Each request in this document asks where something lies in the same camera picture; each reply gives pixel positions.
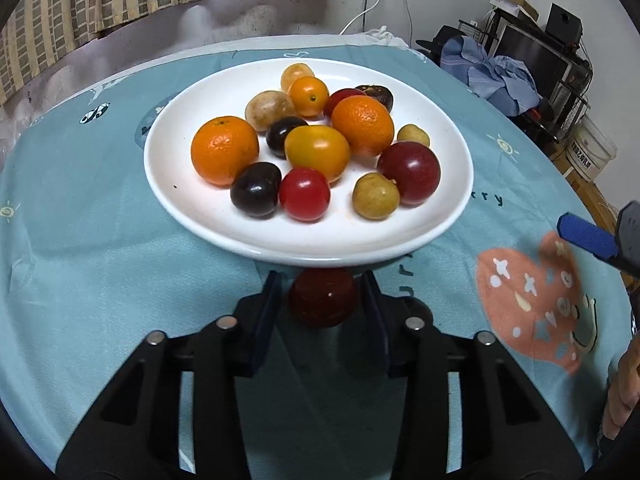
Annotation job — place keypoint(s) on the black monitor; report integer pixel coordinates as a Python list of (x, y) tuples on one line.
[(530, 57)]

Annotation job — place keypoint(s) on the cardboard box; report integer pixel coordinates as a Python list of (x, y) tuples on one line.
[(515, 4)]

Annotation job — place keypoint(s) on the small yellow-green fruit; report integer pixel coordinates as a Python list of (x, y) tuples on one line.
[(413, 135)]

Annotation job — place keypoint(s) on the dark brown water chestnut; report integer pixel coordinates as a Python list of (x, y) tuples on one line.
[(378, 94)]

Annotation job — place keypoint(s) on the yellow tomato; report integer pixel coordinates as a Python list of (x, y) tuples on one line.
[(317, 152)]

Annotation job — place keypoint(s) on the teal printed tablecloth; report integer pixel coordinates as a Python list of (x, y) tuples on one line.
[(100, 235)]

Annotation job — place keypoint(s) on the small brown longan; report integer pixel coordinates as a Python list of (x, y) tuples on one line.
[(295, 72)]

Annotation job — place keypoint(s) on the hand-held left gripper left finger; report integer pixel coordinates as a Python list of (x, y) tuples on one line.
[(265, 320)]

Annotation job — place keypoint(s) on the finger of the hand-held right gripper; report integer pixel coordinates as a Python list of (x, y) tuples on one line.
[(585, 235)]

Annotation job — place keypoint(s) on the red plum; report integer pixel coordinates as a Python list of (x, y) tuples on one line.
[(409, 172), (324, 297)]

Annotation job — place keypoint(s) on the orange mandarin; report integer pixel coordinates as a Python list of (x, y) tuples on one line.
[(225, 150), (362, 125)]

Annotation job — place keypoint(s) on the grey fuzzy blanket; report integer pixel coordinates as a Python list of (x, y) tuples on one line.
[(210, 25)]

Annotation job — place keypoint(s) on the orange cherry tomato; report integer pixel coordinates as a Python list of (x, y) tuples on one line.
[(309, 96)]

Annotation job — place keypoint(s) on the blue clothes pile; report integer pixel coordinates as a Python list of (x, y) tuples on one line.
[(500, 77)]

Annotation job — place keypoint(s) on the person's right hand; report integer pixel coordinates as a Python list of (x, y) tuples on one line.
[(622, 390)]

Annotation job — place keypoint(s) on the dark purple tomato front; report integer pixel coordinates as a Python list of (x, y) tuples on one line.
[(256, 189)]

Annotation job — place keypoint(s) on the dark purple tomato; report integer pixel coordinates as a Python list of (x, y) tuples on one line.
[(256, 189), (281, 135)]

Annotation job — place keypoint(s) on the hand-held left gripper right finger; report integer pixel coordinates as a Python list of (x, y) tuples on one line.
[(377, 320)]

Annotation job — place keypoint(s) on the white knotted cloth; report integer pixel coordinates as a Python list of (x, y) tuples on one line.
[(384, 36)]

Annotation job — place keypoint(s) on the yellow-green round fruit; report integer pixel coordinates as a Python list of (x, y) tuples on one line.
[(376, 195)]

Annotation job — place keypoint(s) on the white oval plate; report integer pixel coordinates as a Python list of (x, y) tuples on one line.
[(200, 220)]

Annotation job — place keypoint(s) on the dark purple tomato centre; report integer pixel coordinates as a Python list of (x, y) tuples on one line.
[(281, 135)]

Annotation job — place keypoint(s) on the beige striped curtain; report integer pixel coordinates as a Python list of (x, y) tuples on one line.
[(100, 0)]

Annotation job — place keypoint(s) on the black hat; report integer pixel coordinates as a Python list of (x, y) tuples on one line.
[(445, 40)]

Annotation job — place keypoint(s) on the white bucket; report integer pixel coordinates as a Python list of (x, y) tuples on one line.
[(592, 150)]

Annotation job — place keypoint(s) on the red cherry tomato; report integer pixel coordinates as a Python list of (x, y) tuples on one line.
[(336, 100), (304, 194)]

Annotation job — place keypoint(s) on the black speaker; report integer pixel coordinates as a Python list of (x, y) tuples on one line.
[(564, 22)]

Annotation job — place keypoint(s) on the beige round longan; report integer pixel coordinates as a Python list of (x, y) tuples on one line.
[(267, 110)]

